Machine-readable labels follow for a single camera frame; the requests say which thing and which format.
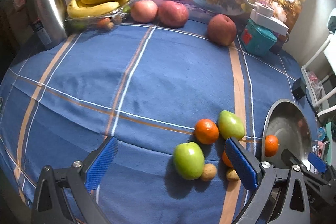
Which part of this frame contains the blue plaid tablecloth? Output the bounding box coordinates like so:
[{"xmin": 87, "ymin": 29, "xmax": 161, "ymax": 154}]
[{"xmin": 1, "ymin": 21, "xmax": 301, "ymax": 223}]

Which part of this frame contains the large steel bowl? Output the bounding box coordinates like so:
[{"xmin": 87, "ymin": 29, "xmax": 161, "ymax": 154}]
[{"xmin": 261, "ymin": 100, "xmax": 312, "ymax": 169}]

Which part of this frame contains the green apple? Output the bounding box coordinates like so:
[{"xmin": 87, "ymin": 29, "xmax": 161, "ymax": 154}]
[
  {"xmin": 173, "ymin": 141, "xmax": 205, "ymax": 180},
  {"xmin": 218, "ymin": 110, "xmax": 245, "ymax": 140}
]

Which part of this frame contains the steel thermos kettle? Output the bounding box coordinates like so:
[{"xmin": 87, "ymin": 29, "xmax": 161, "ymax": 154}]
[{"xmin": 25, "ymin": 0, "xmax": 68, "ymax": 50}]

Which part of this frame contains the black power adapter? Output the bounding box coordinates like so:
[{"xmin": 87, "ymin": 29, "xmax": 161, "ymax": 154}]
[{"xmin": 291, "ymin": 78, "xmax": 306, "ymax": 101}]

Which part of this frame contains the round blue sticker lid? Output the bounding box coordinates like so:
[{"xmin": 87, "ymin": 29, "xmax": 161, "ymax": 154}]
[{"xmin": 317, "ymin": 127, "xmax": 326, "ymax": 141}]

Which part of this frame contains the pink plastic bag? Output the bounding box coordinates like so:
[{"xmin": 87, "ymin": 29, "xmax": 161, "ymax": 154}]
[{"xmin": 307, "ymin": 71, "xmax": 323, "ymax": 101}]

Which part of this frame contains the yellow banana bunch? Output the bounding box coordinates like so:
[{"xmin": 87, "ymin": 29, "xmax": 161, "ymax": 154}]
[{"xmin": 67, "ymin": 0, "xmax": 128, "ymax": 19}]

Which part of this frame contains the orange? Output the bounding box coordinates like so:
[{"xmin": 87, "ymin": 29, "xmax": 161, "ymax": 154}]
[{"xmin": 264, "ymin": 135, "xmax": 279, "ymax": 157}]

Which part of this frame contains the red apple middle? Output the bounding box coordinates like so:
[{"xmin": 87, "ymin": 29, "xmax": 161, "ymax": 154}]
[{"xmin": 158, "ymin": 1, "xmax": 189, "ymax": 28}]

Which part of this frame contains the brown kiwi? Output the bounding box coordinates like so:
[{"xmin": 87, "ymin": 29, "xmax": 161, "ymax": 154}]
[
  {"xmin": 200, "ymin": 163, "xmax": 217, "ymax": 181},
  {"xmin": 226, "ymin": 168, "xmax": 240, "ymax": 181}
]

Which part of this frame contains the orange tangerine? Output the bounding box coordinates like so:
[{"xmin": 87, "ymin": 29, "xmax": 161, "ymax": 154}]
[
  {"xmin": 194, "ymin": 119, "xmax": 219, "ymax": 144},
  {"xmin": 222, "ymin": 151, "xmax": 233, "ymax": 168}
]

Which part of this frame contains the clear plastic fruit tray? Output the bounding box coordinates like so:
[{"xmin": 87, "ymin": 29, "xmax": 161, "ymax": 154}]
[{"xmin": 65, "ymin": 0, "xmax": 131, "ymax": 33}]

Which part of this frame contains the pale red apple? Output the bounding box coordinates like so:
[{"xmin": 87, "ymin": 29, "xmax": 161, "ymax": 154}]
[{"xmin": 130, "ymin": 0, "xmax": 158, "ymax": 23}]

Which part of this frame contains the white desk lamp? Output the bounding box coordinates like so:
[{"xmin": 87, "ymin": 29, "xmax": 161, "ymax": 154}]
[{"xmin": 244, "ymin": 0, "xmax": 288, "ymax": 36}]

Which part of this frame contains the black power cable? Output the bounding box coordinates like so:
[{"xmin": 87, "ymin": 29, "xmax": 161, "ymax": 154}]
[{"xmin": 304, "ymin": 93, "xmax": 320, "ymax": 115}]

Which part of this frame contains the dark red apple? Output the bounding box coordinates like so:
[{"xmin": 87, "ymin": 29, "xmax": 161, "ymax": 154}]
[{"xmin": 207, "ymin": 14, "xmax": 237, "ymax": 46}]

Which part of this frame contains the white shelf rack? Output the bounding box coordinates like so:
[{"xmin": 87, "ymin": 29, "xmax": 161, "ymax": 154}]
[{"xmin": 299, "ymin": 7, "xmax": 336, "ymax": 125}]

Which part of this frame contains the teal plastic box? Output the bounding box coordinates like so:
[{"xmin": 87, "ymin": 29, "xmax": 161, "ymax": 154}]
[{"xmin": 240, "ymin": 19, "xmax": 277, "ymax": 57}]

